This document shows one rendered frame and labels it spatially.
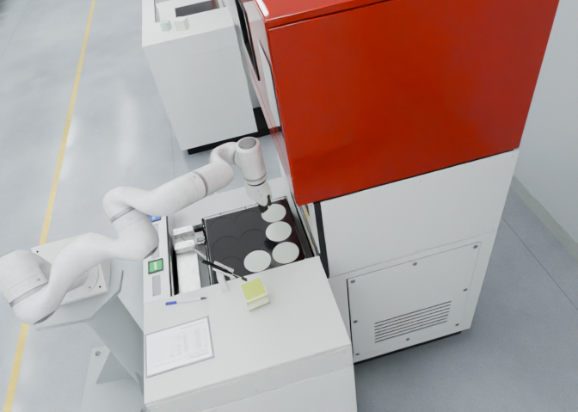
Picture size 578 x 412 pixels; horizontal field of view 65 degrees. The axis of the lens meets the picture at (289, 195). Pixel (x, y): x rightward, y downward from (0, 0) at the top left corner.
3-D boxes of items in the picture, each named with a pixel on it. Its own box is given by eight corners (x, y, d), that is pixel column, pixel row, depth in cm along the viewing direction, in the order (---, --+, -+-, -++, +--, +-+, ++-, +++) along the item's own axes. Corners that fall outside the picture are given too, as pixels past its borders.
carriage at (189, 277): (195, 231, 192) (193, 227, 190) (204, 304, 165) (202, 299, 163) (176, 236, 191) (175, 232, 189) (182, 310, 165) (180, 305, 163)
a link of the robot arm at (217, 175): (169, 187, 147) (233, 157, 169) (205, 203, 139) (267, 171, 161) (168, 161, 142) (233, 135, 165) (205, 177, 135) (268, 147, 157)
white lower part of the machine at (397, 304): (402, 223, 291) (408, 116, 234) (469, 336, 232) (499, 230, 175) (295, 252, 285) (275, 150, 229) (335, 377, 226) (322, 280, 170)
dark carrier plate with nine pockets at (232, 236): (285, 199, 192) (285, 198, 192) (306, 261, 167) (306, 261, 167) (205, 220, 189) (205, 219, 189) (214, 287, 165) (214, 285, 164)
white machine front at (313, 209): (281, 149, 228) (267, 78, 201) (328, 278, 170) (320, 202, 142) (275, 150, 228) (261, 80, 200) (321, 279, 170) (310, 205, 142)
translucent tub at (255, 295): (263, 287, 153) (260, 275, 149) (271, 304, 148) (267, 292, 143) (242, 296, 152) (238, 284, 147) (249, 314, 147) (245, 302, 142)
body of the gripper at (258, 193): (238, 176, 166) (244, 198, 173) (257, 187, 160) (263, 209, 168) (253, 164, 169) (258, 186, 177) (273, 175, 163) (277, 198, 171)
